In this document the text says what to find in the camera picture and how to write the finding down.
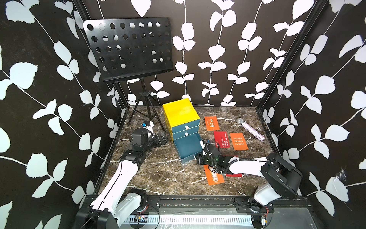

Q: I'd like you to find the purple rhinestone microphone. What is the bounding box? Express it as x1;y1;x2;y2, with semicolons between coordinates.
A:
236;118;265;142

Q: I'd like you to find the orange postcard with calligraphy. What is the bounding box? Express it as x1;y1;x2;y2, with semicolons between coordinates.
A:
205;116;220;131

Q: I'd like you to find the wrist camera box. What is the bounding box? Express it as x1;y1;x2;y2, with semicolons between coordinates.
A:
132;128;148;147
202;139;220;156

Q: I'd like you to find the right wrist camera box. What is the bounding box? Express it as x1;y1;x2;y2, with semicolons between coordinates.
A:
202;139;220;156

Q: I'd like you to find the red postcard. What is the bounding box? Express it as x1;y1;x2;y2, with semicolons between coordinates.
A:
214;131;230;148

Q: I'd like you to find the white slotted cable duct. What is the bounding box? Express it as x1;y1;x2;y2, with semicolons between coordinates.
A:
123;215;253;227

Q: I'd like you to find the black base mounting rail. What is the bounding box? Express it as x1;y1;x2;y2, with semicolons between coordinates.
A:
146;195;312;214

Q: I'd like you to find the black perforated music stand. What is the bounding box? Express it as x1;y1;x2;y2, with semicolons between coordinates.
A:
83;17;174;120

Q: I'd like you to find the orange postcard with white pattern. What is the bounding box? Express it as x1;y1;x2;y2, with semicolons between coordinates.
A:
204;165;225;186

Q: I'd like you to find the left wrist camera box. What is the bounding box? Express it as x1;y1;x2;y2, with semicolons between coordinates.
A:
132;128;148;147

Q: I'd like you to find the yellow teal drawer cabinet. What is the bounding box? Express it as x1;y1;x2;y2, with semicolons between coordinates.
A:
163;98;201;140

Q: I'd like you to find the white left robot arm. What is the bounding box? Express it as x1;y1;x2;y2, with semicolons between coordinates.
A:
73;132;169;229

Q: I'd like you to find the orange postcard with text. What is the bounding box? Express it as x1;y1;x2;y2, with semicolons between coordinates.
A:
230;133;248;150

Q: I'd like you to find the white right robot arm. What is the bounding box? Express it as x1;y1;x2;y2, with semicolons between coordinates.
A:
195;153;303;211

